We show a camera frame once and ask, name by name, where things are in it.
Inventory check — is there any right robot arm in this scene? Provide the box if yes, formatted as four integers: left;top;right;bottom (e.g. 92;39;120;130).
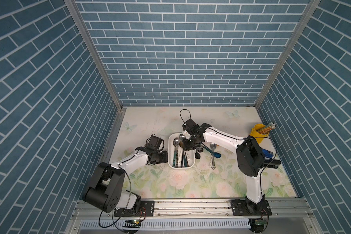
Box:
181;119;281;216

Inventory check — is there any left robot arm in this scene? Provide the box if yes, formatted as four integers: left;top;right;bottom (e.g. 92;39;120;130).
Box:
82;147;168;215

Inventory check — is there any small silver spoon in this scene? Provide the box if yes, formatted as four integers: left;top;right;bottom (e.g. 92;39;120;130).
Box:
210;143;216;170

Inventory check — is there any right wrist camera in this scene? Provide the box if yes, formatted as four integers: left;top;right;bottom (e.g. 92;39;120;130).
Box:
182;119;199;136

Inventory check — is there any black stapler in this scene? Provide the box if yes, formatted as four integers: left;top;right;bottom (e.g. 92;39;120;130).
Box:
264;159;281;169

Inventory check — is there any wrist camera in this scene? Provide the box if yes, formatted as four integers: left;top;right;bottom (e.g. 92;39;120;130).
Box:
182;119;199;136
145;134;164;151

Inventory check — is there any yellow cup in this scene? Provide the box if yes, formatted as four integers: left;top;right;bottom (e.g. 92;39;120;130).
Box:
249;124;270;144

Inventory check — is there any blue green handled spoon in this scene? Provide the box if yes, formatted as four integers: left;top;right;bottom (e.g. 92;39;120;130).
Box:
202;144;221;159

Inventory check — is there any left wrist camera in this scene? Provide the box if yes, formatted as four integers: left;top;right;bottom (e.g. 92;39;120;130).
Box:
145;134;164;151

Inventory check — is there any floral table mat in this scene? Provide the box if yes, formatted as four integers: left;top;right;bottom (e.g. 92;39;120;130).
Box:
103;107;297;199

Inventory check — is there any black spoon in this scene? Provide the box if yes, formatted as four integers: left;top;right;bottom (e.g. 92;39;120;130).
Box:
195;149;201;160

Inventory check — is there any silver spoon green marbled handle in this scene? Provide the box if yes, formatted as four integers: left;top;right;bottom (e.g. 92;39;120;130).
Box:
173;137;179;168

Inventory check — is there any white plastic storage box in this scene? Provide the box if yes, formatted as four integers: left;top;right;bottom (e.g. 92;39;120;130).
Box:
168;133;196;170

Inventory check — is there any aluminium front rail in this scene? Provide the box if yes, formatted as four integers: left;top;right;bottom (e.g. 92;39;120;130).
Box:
71;198;315;220

